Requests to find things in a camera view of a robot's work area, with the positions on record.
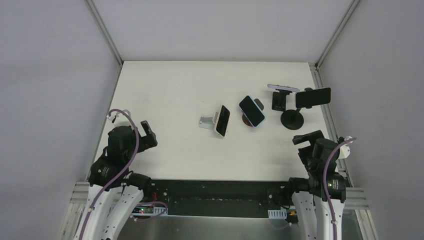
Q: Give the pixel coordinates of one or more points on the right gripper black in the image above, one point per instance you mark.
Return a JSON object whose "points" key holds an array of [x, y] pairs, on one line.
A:
{"points": [[308, 138]]}

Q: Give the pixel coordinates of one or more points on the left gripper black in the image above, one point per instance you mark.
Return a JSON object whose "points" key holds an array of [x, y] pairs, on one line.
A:
{"points": [[147, 134]]}

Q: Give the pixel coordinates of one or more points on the black round-base phone stand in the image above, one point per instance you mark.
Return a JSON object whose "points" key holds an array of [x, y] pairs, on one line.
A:
{"points": [[292, 119]]}

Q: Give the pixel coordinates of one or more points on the lavender phone black screen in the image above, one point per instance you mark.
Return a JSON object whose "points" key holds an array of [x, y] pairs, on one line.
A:
{"points": [[314, 97]]}

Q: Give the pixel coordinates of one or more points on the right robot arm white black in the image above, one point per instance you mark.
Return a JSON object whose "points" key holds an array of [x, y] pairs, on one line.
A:
{"points": [[319, 199]]}

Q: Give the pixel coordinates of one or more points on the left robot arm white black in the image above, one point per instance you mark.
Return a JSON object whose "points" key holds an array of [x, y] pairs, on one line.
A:
{"points": [[114, 190]]}

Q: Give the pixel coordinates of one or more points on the black folding phone stand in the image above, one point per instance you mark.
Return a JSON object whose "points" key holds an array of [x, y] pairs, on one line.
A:
{"points": [[279, 100]]}

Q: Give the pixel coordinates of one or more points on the lavender phone seen edge-on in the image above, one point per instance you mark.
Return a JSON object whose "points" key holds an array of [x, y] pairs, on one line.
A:
{"points": [[283, 88]]}

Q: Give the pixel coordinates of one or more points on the white folding phone stand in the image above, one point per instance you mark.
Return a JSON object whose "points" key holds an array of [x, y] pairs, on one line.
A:
{"points": [[208, 122]]}

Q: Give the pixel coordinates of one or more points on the light blue phone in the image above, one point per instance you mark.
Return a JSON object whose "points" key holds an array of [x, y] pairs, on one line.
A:
{"points": [[252, 111]]}

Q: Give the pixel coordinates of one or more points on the wooden round-base phone stand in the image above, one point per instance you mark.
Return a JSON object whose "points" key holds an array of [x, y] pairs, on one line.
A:
{"points": [[257, 109]]}

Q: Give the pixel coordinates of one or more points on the cream phone black screen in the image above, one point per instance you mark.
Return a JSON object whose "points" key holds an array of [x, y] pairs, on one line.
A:
{"points": [[221, 122]]}

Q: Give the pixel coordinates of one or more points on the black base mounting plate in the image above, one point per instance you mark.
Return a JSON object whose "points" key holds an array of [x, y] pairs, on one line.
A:
{"points": [[214, 198]]}

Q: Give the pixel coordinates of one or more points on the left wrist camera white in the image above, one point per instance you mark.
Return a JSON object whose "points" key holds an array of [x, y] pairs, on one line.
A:
{"points": [[118, 119]]}

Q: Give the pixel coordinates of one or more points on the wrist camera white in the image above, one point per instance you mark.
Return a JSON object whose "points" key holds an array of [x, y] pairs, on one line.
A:
{"points": [[344, 150], [118, 119]]}

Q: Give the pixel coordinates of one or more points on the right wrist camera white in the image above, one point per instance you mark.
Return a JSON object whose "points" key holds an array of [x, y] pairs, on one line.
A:
{"points": [[344, 150]]}

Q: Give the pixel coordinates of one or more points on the right white cable duct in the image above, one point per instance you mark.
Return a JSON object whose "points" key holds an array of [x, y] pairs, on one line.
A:
{"points": [[280, 214]]}

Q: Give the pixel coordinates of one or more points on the white cable duct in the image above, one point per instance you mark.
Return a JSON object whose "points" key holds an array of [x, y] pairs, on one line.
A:
{"points": [[149, 211], [280, 214]]}

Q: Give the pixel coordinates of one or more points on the orange connector with wires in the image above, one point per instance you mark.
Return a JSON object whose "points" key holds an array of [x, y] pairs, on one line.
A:
{"points": [[292, 218]]}

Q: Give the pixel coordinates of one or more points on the left white cable duct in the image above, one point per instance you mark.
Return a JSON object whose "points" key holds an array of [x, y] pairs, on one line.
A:
{"points": [[149, 211]]}

